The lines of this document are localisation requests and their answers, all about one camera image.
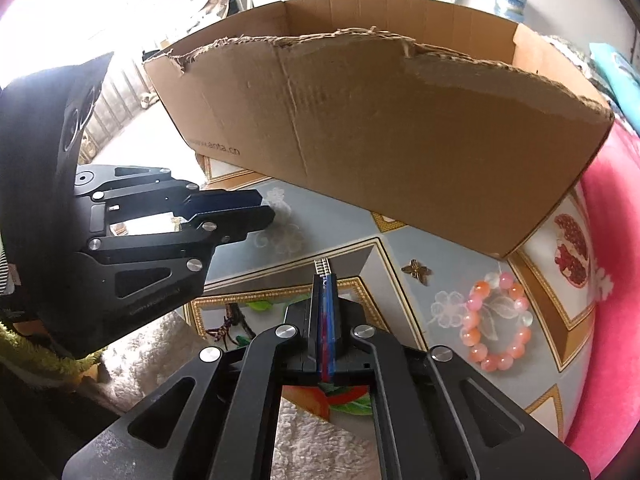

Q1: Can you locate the pink orange bead bracelet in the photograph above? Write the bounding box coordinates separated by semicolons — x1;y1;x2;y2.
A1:
459;271;535;373

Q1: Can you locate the gold butterfly brooch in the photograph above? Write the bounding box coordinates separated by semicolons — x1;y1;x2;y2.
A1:
401;259;433;286

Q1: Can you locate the green fuzzy sleeve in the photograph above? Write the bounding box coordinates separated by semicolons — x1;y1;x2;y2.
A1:
1;324;104;382

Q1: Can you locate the blue water jug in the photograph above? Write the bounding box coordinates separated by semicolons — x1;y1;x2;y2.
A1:
494;0;527;23

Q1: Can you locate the gold bar hair clip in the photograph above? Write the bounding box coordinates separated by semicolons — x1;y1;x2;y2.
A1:
314;258;333;278

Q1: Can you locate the pink floral quilt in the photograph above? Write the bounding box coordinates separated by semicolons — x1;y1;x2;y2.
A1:
565;122;639;478

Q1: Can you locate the white fuzzy blanket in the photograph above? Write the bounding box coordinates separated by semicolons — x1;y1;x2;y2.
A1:
87;312;381;479

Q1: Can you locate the brown cardboard box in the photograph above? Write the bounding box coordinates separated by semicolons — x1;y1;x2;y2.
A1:
144;0;614;258

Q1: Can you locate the blue cartoon pillow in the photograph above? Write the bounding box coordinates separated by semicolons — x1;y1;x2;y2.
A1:
589;42;640;132

